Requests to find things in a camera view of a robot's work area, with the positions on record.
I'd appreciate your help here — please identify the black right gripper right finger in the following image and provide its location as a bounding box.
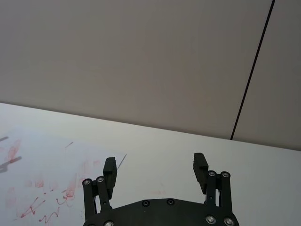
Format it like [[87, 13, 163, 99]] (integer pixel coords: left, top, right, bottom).
[[192, 153, 234, 214]]

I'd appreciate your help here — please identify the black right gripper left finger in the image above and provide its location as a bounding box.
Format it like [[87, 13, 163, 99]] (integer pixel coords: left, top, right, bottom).
[[82, 156, 118, 222]]

